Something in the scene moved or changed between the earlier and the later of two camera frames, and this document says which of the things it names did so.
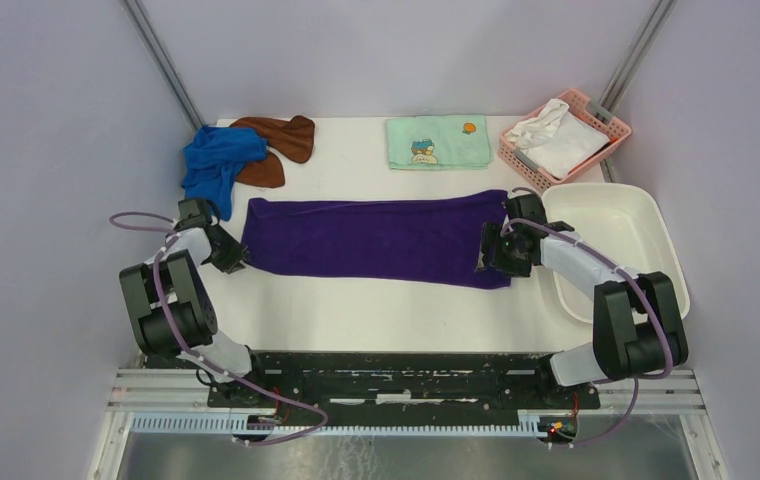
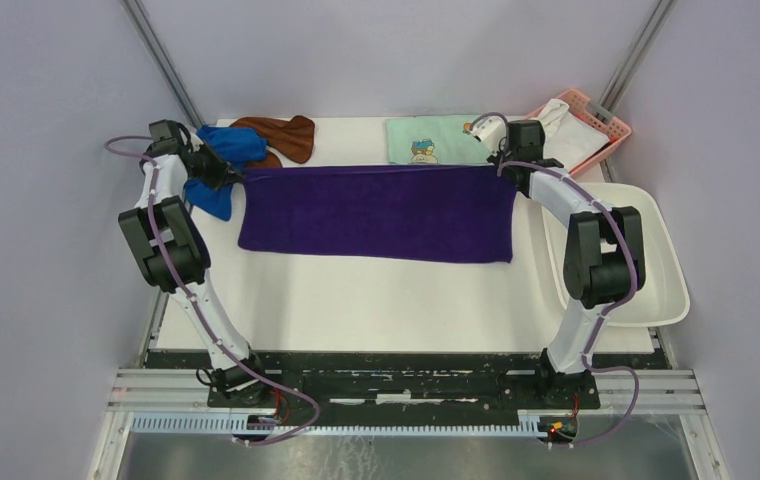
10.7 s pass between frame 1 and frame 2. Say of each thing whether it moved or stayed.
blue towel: stayed
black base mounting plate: stayed
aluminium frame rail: stayed
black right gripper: moved
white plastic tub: stayed
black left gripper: moved
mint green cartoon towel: stayed
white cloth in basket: stayed
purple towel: moved
